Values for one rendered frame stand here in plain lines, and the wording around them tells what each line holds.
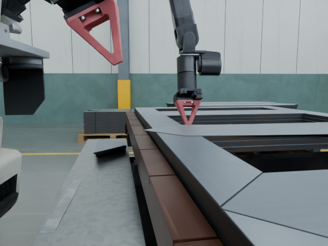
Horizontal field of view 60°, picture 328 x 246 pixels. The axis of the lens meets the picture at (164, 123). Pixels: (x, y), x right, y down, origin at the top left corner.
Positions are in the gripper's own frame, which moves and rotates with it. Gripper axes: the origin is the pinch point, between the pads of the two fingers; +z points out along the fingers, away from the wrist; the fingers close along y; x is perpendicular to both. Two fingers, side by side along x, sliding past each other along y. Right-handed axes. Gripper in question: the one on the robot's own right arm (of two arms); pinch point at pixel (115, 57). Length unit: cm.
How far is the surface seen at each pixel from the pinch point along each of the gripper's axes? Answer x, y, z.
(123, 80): 56, 687, -35
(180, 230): 0.8, -15.2, 18.3
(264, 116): -37, 69, 36
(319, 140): -32, 23, 34
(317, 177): -15.4, -8.1, 23.7
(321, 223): -9.9, -19.1, 20.9
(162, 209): 2.1, -10.5, 17.8
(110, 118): 87, 452, 27
